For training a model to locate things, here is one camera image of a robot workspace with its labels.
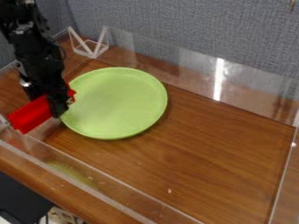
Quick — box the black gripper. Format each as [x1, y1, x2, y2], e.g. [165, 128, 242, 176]
[13, 35, 75, 118]

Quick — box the red rectangular block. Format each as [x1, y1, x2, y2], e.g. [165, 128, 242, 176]
[5, 87, 77, 135]

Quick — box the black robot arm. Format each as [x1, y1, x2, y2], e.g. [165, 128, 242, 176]
[0, 0, 71, 118]

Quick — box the light green plate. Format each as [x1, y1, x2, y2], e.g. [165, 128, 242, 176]
[60, 67, 168, 140]

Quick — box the white power strip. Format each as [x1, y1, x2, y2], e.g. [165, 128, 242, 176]
[36, 206, 85, 224]

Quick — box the clear acrylic enclosure wall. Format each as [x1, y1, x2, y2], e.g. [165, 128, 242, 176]
[0, 27, 299, 224]

